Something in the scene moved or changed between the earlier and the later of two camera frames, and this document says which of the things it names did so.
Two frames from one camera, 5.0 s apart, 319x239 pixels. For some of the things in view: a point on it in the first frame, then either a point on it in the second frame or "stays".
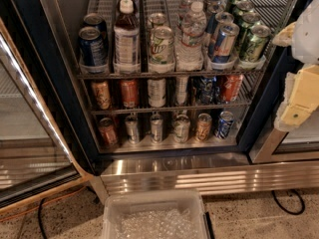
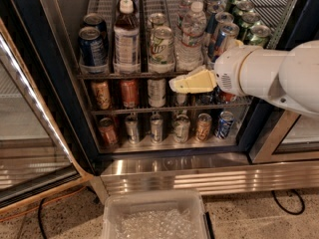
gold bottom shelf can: [203, 126] stays
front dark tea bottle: [127, 40] stays
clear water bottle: [189, 45] stays
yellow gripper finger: [304, 97] to [199, 81]
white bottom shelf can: [181, 128] stays
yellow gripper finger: [285, 37] to [238, 43]
